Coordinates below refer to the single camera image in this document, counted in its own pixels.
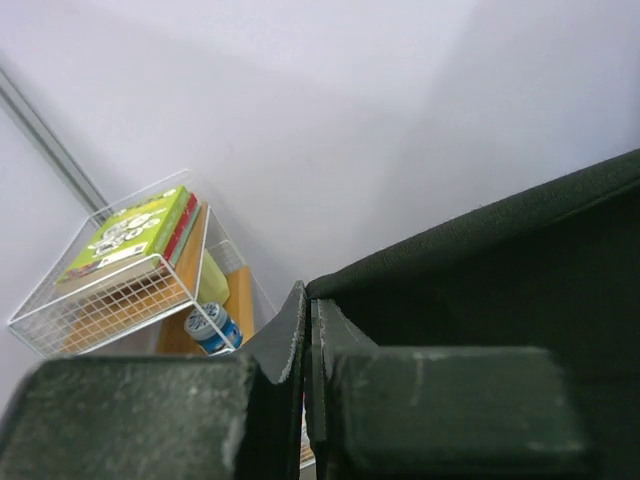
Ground grey aluminium wall post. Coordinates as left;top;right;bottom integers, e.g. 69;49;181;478
1;66;108;213

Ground white wire shelf rack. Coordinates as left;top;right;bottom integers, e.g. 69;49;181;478
8;170;275;358

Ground yellow green bottle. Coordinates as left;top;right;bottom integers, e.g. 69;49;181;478
197;250;230;305

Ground blue lidded jar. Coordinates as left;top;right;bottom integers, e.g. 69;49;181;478
184;302;243;356

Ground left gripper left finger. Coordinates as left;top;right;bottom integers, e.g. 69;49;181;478
1;283;306;479

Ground green cover book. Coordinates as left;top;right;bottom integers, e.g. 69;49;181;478
56;185;191;294

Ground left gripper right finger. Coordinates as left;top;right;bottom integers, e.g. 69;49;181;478
306;300;595;479

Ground red cover book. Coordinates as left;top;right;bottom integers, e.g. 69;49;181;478
163;193;199;267

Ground black long sleeve shirt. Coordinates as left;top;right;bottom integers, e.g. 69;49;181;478
307;151;639;479

